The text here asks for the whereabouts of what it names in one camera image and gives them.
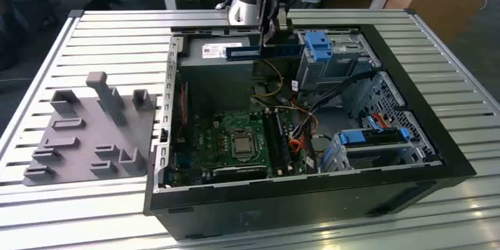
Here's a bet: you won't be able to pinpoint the blue RAM stick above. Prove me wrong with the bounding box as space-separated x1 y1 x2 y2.
225 43 304 62

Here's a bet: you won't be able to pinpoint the silver CPU in socket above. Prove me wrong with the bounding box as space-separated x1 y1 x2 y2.
229 135 257 160

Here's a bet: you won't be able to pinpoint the black expansion card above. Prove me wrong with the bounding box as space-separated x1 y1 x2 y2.
212 165 269 181

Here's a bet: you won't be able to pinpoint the green motherboard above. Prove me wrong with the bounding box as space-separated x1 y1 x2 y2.
171 106 311 184

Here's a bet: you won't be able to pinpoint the hard disk in blue carrier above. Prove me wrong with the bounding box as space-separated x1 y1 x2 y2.
337 128 411 146

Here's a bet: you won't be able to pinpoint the grey power supply unit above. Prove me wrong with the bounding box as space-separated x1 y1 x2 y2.
179 37 256 116

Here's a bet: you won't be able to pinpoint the black installed RAM stick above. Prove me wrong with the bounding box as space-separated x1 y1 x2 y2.
275 108 293 172

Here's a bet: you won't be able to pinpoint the black open PC case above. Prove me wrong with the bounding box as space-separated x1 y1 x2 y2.
143 23 479 241

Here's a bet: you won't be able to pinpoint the thin red wire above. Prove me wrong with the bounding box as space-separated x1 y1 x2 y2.
175 84 188 143

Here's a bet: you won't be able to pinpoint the red and blue wires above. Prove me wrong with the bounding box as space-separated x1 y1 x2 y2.
367 112 395 131

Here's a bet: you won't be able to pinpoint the grey parts rack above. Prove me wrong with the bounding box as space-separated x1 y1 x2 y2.
21 71 161 187

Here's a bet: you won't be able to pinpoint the orange wire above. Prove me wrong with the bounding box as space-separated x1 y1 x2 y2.
288 139 307 155

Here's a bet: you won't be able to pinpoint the blue drive cage latch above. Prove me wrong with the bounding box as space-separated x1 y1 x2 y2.
305 31 333 61

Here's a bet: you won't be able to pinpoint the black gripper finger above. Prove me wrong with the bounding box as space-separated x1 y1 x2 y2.
272 1 293 33
257 0 276 48

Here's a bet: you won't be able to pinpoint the thick black cable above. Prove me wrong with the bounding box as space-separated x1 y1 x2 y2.
307 70 383 112

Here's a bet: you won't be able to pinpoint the yellow wire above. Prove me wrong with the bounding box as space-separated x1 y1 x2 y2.
251 59 285 98

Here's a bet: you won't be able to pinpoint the metal drive cage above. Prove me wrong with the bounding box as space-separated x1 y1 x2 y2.
296 29 383 91

